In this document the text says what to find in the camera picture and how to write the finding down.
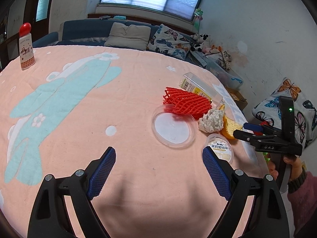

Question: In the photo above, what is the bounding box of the clear plastic lid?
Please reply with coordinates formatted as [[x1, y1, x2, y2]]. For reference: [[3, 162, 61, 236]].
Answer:
[[151, 104, 197, 149]]

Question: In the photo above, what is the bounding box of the tissue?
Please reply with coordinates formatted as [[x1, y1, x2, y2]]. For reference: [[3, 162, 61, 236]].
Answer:
[[198, 109, 225, 133]]

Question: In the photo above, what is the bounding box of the pink sleeve right forearm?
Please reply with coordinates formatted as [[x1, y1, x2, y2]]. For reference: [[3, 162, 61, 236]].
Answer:
[[287, 168, 316, 237]]

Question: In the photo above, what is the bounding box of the red foam fruit net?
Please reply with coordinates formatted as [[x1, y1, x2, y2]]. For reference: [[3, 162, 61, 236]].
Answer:
[[163, 87, 212, 120]]

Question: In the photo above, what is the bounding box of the small round pudding cup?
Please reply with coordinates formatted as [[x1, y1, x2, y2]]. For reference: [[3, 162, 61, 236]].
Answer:
[[205, 133, 234, 164]]

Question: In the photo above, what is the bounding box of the pink table cloth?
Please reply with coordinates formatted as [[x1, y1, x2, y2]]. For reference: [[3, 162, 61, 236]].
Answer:
[[0, 45, 269, 238]]

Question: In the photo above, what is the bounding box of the red cap bottle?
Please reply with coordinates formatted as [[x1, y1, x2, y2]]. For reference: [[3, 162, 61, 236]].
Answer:
[[19, 23, 35, 70]]

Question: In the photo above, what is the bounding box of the beige cushion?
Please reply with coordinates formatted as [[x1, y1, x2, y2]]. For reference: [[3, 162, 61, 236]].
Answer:
[[104, 23, 151, 51]]

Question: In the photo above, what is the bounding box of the cardboard box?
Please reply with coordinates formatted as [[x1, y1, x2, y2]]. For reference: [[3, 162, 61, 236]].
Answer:
[[226, 87, 248, 111]]

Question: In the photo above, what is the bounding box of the right hand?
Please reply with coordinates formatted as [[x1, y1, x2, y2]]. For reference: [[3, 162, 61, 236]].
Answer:
[[267, 156, 303, 182]]

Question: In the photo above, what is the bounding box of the blue sofa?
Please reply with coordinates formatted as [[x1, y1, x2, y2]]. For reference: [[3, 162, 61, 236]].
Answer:
[[33, 19, 159, 48]]

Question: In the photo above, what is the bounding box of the stuffed toys pile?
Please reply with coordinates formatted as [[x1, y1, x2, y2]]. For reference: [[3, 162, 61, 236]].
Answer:
[[190, 33, 232, 71]]

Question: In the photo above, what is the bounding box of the clear plastic box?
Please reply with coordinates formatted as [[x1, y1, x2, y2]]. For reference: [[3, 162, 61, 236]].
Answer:
[[179, 72, 223, 108]]

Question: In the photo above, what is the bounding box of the small butterfly pillow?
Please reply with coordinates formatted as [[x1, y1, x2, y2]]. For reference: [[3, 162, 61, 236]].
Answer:
[[146, 24, 192, 61]]

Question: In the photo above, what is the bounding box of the clear plastic storage bin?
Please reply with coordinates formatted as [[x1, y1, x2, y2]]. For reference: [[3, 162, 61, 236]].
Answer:
[[203, 57, 243, 90]]

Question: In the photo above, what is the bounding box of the large butterfly pillow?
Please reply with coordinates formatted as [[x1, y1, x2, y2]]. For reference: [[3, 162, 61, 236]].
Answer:
[[252, 77, 316, 148]]

